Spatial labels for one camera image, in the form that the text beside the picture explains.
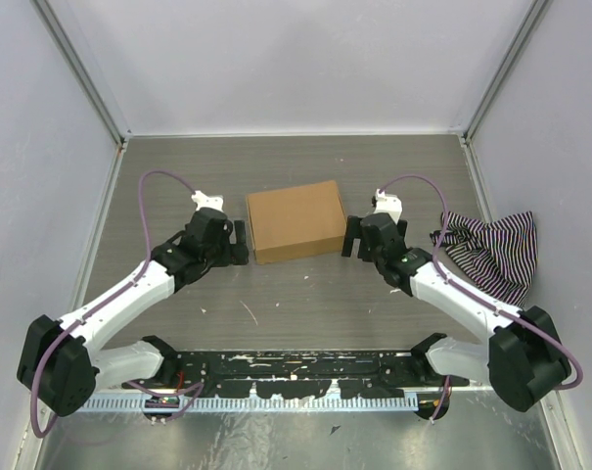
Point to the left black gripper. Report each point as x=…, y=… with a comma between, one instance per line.
x=236, y=254

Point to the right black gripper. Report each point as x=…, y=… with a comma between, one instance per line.
x=355, y=230

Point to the brown cardboard box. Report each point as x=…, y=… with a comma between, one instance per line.
x=297, y=222

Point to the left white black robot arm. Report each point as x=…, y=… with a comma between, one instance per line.
x=65, y=361

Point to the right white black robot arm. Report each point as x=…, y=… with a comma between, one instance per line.
x=519, y=354

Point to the striped purple cloth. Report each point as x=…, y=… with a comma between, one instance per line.
x=500, y=257

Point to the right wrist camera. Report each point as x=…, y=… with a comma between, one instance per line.
x=390, y=204

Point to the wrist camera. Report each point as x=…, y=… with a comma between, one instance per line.
x=204, y=201
x=390, y=204

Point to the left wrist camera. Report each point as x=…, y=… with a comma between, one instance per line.
x=204, y=201

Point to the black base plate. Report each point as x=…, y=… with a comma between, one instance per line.
x=296, y=374

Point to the left aluminium corner post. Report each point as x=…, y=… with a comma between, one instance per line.
x=60, y=36

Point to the aluminium corner post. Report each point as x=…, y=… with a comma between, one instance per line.
x=529, y=24
x=60, y=36

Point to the white slotted cable duct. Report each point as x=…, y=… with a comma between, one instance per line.
x=137, y=402

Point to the right aluminium corner post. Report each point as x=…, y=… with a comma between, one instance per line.
x=529, y=24

